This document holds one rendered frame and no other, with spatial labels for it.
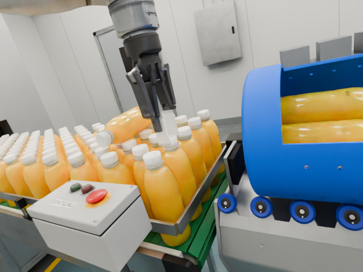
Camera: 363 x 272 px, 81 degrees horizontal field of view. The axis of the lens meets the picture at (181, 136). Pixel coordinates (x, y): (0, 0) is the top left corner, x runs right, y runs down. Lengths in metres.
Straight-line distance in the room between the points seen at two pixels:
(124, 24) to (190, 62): 3.50
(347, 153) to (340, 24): 3.57
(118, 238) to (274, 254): 0.33
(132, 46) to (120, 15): 0.05
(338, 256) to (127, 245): 0.38
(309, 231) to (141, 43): 0.48
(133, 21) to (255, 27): 3.38
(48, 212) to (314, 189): 0.45
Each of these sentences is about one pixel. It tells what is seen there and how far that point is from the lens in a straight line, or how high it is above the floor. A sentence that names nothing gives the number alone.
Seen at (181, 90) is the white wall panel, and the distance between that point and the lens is 4.05.
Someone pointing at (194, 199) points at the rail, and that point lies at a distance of 0.53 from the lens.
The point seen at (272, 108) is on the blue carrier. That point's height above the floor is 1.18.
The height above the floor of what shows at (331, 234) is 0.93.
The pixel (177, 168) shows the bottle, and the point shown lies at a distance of 0.50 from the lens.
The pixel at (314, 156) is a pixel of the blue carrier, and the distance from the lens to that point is 0.38.
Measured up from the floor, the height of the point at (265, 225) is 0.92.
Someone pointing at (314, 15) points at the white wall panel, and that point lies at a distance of 3.84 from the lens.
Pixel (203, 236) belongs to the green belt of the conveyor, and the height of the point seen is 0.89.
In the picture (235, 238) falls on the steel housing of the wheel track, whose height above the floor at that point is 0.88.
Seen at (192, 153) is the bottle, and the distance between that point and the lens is 0.55.
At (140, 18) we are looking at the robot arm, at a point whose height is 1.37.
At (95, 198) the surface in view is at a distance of 0.39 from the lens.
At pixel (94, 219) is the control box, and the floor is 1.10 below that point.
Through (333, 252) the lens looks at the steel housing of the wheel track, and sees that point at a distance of 0.53.
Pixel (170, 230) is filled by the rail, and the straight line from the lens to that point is 0.49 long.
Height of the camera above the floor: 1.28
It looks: 19 degrees down
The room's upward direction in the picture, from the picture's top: 15 degrees counter-clockwise
